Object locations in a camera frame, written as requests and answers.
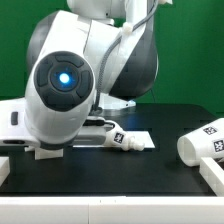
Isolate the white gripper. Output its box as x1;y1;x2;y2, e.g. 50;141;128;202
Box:
0;98;107;149

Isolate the white lamp base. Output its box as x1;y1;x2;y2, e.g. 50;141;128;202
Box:
24;146;64;160

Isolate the white lamp bulb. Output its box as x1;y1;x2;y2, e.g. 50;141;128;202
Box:
104;127;145;151

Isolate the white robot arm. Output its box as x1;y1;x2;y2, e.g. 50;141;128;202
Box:
0;0;171;150

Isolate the white lamp shade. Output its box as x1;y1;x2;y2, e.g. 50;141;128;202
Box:
177;118;224;167

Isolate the white tag sheet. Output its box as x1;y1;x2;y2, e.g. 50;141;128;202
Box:
129;131;155;148

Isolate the white left corner bracket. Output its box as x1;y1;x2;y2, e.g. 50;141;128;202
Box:
0;157;10;187

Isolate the white corner bracket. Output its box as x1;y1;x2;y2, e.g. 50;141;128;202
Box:
199;157;224;197
0;157;10;187

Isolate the white front rail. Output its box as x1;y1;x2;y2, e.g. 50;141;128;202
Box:
0;196;224;224

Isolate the white right corner bracket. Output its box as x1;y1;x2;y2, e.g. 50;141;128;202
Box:
199;157;224;197

